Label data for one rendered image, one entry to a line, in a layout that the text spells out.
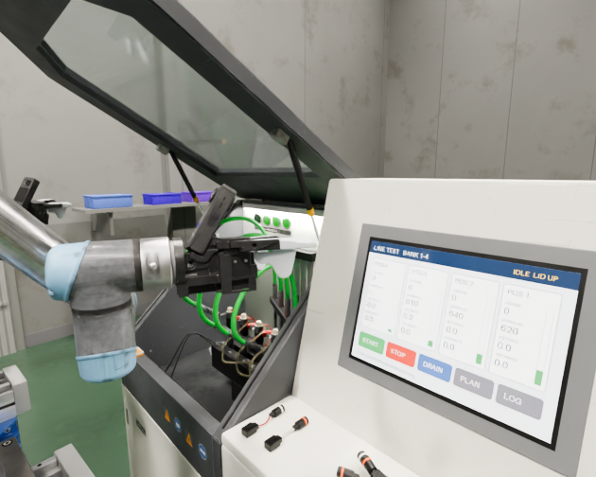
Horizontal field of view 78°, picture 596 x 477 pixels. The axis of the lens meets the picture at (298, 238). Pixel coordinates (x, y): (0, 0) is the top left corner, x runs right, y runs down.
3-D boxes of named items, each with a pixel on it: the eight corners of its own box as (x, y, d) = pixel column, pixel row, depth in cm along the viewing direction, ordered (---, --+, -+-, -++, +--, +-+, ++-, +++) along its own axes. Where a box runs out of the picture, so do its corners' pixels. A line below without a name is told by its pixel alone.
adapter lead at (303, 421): (270, 453, 78) (270, 444, 77) (263, 448, 79) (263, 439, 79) (309, 425, 86) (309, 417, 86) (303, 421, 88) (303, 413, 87)
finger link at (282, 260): (318, 275, 55) (259, 276, 57) (315, 236, 55) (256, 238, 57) (314, 278, 52) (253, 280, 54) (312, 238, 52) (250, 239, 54)
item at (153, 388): (125, 387, 134) (121, 346, 131) (137, 382, 137) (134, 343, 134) (214, 493, 90) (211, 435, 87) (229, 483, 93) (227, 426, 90)
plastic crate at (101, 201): (123, 204, 362) (122, 193, 360) (134, 206, 346) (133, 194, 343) (82, 207, 335) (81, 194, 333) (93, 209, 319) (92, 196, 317)
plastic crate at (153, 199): (171, 202, 399) (170, 192, 397) (183, 203, 384) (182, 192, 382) (142, 203, 375) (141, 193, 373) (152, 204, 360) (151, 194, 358)
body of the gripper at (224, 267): (248, 283, 62) (174, 291, 58) (245, 232, 62) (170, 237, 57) (261, 290, 55) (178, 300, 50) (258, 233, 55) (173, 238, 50)
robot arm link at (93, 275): (60, 296, 52) (53, 238, 51) (143, 288, 56) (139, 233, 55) (47, 316, 45) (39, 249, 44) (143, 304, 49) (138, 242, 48)
